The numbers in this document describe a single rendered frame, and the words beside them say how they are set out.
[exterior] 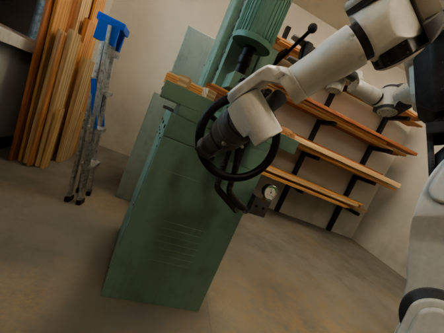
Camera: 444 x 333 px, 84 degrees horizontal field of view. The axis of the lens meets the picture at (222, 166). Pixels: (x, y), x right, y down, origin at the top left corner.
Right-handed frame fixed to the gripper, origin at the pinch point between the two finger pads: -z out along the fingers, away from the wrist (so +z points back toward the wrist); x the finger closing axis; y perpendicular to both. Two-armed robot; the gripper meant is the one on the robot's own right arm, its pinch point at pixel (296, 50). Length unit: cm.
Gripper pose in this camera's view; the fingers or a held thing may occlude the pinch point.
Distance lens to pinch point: 111.1
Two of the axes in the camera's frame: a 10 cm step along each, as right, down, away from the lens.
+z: 8.9, 3.4, 3.2
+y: -3.9, 1.8, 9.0
